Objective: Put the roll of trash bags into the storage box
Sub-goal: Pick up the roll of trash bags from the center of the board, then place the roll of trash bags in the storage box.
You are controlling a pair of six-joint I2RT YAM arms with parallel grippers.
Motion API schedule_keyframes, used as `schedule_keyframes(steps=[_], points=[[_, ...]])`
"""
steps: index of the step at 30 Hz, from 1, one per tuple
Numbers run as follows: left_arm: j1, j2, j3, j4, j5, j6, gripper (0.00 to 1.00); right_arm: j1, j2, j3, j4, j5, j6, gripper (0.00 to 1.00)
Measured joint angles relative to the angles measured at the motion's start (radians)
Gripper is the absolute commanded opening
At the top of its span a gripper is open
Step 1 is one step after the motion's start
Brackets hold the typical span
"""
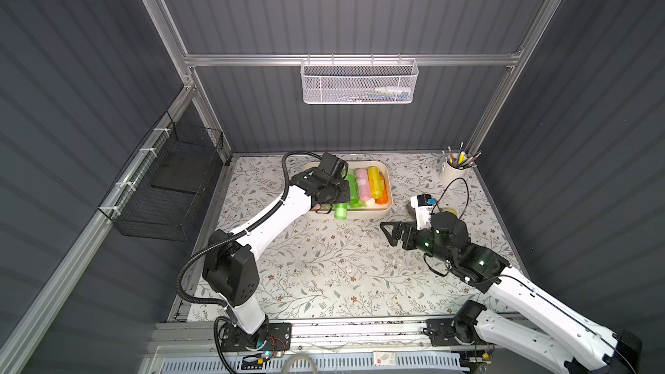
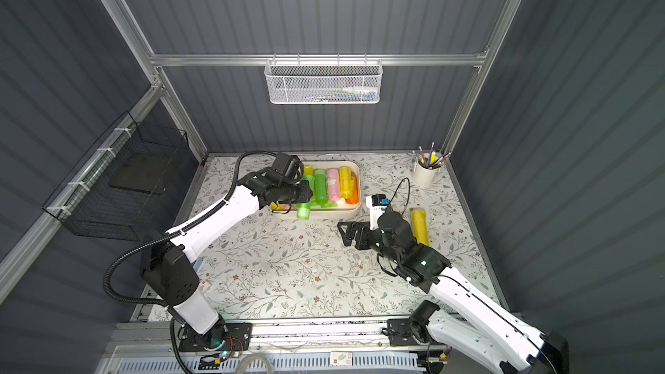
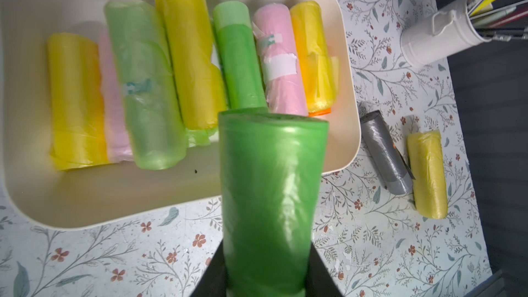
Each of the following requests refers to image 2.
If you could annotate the white plastic storage box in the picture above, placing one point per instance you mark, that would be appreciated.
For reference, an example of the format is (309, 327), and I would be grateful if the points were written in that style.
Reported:
(338, 213)

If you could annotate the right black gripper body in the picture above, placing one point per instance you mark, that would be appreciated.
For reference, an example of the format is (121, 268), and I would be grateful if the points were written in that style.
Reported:
(361, 234)

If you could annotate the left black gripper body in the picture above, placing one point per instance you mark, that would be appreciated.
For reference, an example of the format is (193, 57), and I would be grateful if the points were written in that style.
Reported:
(302, 192)

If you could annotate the white pen cup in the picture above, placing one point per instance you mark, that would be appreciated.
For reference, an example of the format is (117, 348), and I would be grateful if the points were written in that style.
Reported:
(423, 175)

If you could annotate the black wire side basket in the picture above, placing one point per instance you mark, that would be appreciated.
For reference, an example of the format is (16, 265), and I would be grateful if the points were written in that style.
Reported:
(135, 183)

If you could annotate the orange trash bag roll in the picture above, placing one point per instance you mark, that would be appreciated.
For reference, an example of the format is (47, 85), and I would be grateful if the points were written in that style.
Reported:
(355, 198)

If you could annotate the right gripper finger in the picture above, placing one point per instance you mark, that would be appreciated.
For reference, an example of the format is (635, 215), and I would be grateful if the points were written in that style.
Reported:
(352, 229)
(361, 241)

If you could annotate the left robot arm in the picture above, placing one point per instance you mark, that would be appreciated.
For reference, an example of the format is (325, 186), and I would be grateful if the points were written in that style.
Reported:
(169, 267)

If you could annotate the pink roll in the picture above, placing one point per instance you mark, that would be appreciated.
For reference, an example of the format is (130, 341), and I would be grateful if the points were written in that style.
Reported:
(333, 185)

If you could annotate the floral table mat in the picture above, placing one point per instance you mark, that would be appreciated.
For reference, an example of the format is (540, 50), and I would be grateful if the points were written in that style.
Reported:
(270, 267)

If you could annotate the white wire wall basket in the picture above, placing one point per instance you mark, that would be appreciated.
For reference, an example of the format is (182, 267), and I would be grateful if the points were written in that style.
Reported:
(340, 84)

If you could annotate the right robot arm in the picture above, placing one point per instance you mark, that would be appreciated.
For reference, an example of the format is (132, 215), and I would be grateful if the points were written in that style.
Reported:
(457, 314)

